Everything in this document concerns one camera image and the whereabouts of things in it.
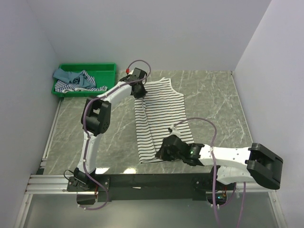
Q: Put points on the aluminium rail frame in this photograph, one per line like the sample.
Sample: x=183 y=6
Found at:
x=118 y=150

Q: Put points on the green plastic bin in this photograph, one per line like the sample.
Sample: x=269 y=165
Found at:
x=104 y=74

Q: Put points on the black white striped tank top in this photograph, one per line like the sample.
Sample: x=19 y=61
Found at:
x=161 y=108

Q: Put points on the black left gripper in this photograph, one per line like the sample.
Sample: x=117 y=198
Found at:
x=142 y=93

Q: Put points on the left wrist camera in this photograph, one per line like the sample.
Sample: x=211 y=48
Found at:
x=128 y=77

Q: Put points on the teal tank top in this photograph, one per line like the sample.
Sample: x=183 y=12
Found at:
x=79 y=79

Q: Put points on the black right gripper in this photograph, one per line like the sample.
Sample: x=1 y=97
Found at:
x=162 y=154

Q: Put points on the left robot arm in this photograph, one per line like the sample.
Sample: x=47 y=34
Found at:
x=96 y=119

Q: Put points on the navy white striped tank top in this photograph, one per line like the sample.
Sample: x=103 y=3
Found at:
x=63 y=87

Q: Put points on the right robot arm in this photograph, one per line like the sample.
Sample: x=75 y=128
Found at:
x=255 y=163

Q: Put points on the black base beam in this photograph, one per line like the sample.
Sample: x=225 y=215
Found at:
x=110 y=187

